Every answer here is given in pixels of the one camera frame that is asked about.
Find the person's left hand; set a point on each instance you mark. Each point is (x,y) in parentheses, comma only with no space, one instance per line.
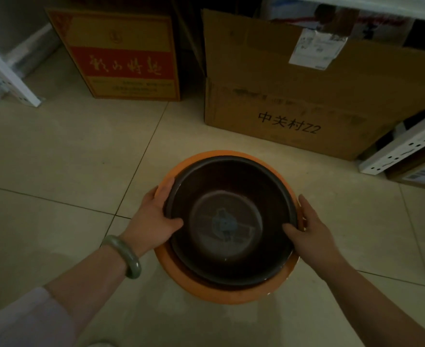
(151,224)

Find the person's right hand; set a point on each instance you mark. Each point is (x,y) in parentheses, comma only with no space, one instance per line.
(313,242)

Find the grey basin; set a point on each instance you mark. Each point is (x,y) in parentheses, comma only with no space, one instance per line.
(230,184)

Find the orange basin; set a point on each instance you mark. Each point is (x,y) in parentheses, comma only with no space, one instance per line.
(219,294)

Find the white metal shelf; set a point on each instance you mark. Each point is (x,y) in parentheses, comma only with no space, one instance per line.
(407,144)

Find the person's left forearm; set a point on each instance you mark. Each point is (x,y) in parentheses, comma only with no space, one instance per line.
(89,281)

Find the person's right forearm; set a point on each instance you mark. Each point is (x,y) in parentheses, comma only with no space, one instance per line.
(371,310)

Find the small brown cardboard box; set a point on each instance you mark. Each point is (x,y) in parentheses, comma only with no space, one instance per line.
(418,177)

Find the blue and white box label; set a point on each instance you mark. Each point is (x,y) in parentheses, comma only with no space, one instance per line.
(424,175)

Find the red and yellow carton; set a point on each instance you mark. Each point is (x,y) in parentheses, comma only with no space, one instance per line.
(122,65)

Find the large brown cardboard box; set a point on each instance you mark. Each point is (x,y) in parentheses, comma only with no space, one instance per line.
(263,68)

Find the white shipping label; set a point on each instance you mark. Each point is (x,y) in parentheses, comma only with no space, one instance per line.
(317,48)

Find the white printed carton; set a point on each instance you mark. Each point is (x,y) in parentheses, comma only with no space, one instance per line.
(378,27)

